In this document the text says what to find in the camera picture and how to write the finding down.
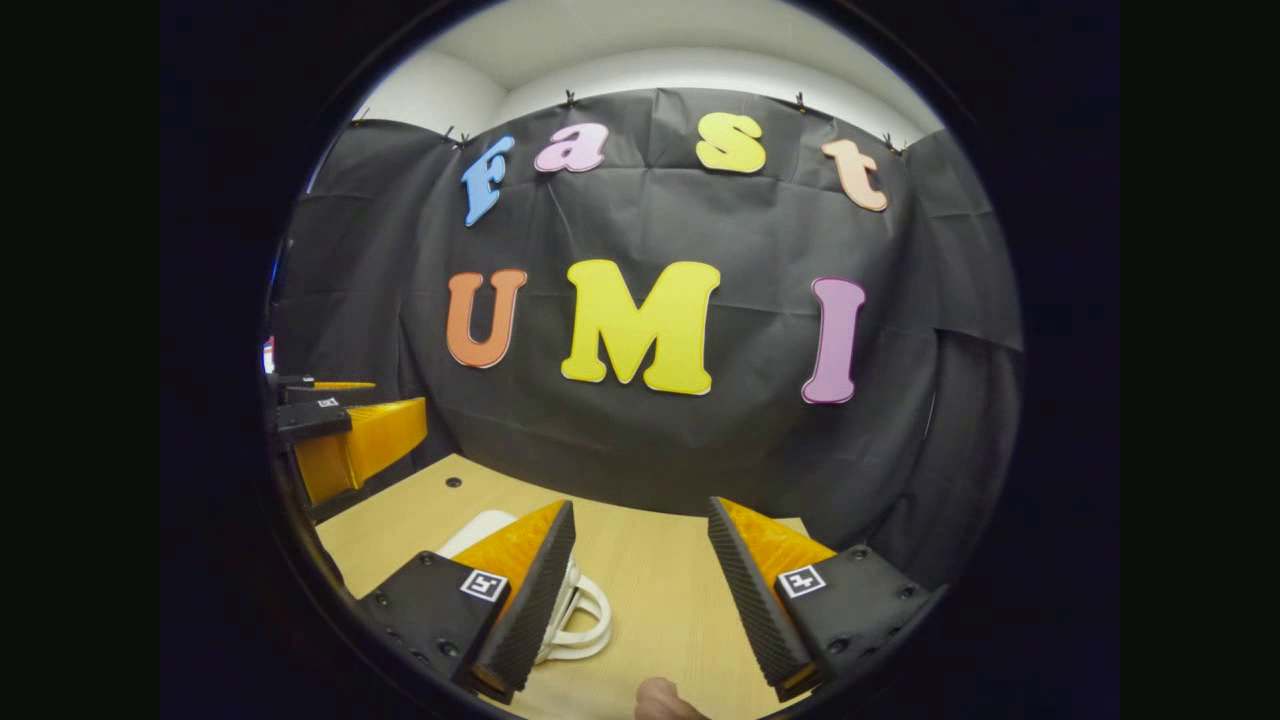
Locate black backdrop cloth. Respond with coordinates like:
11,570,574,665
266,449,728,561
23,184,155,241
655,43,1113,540
265,88,1025,591

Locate white suitcase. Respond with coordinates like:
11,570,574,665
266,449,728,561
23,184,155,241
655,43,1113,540
435,509,614,665

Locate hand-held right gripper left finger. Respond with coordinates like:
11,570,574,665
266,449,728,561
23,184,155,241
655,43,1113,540
360,500,578,706

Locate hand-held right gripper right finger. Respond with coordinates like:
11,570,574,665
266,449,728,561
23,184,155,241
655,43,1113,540
706,496,946,704

